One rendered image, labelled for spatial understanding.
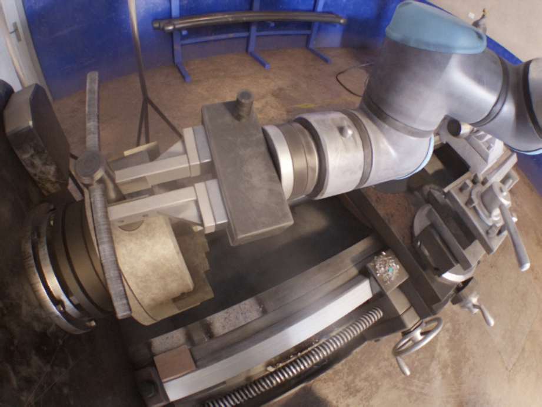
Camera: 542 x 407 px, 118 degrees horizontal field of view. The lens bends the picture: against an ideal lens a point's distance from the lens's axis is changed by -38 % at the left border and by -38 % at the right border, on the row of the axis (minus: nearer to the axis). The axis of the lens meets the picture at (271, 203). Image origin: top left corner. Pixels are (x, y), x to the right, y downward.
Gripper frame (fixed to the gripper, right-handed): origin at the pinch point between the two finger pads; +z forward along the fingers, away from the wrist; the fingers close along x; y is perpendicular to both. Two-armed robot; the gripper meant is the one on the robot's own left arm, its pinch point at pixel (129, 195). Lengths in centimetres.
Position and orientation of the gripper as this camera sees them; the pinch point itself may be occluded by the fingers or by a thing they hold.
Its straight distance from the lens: 24.9
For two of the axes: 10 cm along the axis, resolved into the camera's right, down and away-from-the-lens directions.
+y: 2.3, -2.9, -9.3
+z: -9.3, 2.3, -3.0
